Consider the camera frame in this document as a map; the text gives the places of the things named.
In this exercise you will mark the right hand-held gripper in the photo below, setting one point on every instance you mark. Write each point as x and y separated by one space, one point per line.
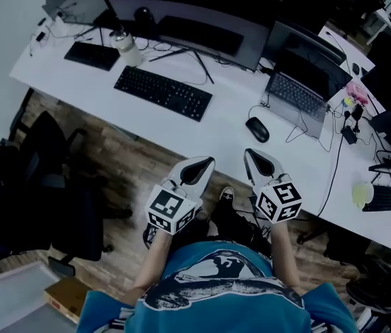
278 200

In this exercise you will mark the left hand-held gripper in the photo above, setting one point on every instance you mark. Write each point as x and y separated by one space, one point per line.
167 203

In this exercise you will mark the black computer mouse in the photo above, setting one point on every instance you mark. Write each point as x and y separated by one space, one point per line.
258 130

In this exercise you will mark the person's right forearm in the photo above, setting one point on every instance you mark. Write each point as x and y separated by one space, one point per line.
285 255

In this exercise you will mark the person's left forearm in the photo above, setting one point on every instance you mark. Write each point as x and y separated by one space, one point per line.
154 258

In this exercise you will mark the small black plastic part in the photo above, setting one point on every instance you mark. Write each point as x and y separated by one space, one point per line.
355 68

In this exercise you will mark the person's shoe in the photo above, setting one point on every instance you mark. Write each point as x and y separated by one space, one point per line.
226 194

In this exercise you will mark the person's black trousers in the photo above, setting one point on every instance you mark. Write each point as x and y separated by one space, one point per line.
230 224

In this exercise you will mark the grey laptop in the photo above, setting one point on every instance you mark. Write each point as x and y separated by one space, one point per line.
296 95

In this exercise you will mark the large black keyboard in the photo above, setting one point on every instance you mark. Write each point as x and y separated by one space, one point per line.
162 92

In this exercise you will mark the black power adapter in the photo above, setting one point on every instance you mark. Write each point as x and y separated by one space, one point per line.
348 134

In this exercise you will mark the yellow-green cup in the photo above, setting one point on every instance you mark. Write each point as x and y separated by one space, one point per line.
362 194

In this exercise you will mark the yellow-green ball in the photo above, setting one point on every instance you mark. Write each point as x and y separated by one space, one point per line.
348 101

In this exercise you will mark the black phone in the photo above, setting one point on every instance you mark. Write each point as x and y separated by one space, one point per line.
357 112

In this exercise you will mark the black office chair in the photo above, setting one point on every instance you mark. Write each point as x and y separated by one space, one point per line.
344 245
43 186

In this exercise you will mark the pink box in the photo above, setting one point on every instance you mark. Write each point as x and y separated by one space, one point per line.
357 92

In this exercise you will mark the compact black keyboard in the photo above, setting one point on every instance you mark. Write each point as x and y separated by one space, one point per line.
382 198

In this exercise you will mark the person's blue printed t-shirt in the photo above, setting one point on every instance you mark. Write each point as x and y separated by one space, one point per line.
216 307

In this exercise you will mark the white drinking bottle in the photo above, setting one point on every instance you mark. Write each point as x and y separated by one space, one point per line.
128 50

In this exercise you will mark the wide curved black monitor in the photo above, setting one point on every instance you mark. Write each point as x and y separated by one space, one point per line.
195 30

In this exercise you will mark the small black keyboard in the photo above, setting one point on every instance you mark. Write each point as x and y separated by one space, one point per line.
91 55

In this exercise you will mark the black round speaker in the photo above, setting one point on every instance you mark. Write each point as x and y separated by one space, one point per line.
144 17

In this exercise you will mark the black backpack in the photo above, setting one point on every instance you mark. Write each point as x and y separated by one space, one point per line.
379 291

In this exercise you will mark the brown cardboard box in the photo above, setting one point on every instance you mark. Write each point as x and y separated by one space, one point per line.
67 298

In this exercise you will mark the small black adapter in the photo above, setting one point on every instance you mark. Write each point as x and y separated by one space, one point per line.
40 37

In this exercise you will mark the grey metal shelf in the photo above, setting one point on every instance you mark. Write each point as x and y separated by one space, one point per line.
11 297

